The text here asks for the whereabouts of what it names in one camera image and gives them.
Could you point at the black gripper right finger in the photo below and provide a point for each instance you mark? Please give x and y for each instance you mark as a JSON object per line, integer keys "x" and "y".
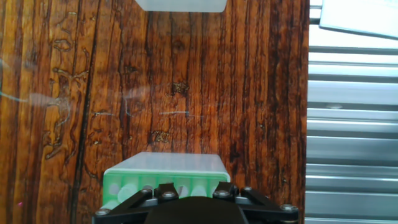
{"x": 267, "y": 208}

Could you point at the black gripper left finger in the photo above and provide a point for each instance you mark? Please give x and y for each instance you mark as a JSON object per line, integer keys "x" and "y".
{"x": 124, "y": 208}

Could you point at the tall green pipette tip holder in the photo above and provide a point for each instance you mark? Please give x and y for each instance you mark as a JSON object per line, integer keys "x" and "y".
{"x": 161, "y": 165}

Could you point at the clear large pipette tip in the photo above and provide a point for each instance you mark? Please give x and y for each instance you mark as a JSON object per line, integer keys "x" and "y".
{"x": 184, "y": 188}

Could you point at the brown wooden board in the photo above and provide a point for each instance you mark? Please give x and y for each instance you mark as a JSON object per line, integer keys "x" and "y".
{"x": 74, "y": 93}

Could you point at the printed white paper sheet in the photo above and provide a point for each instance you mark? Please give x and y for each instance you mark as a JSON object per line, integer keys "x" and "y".
{"x": 360, "y": 15}

